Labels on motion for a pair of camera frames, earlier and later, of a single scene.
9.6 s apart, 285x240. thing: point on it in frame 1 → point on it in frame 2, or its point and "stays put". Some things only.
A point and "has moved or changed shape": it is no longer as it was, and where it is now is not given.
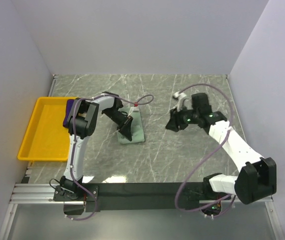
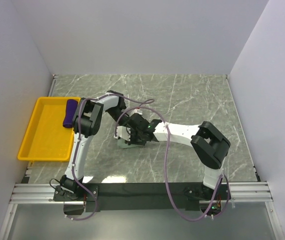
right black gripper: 175,120 → 133,143
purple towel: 69,103 stays put
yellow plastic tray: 46,139 stays put
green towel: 137,132 has moved or changed shape
